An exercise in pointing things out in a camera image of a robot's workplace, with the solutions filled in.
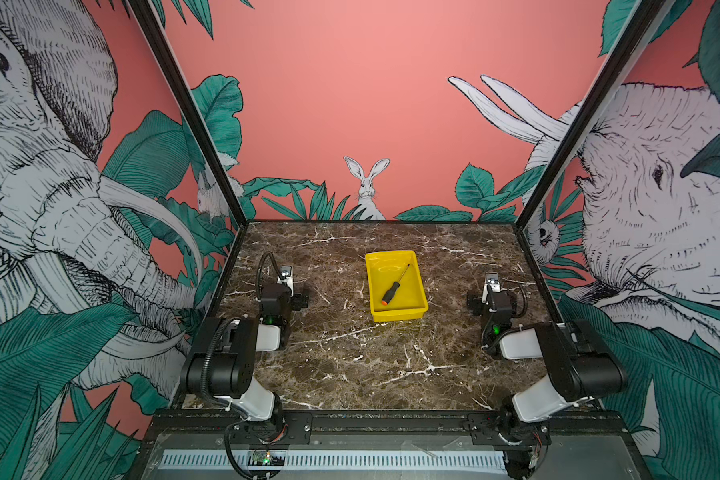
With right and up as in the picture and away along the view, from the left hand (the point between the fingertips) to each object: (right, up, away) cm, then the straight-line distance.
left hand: (288, 277), depth 94 cm
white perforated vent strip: (+20, -42, -24) cm, 52 cm away
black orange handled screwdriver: (+33, -6, +4) cm, 33 cm away
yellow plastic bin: (+31, +1, +14) cm, 34 cm away
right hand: (+64, -2, -1) cm, 64 cm away
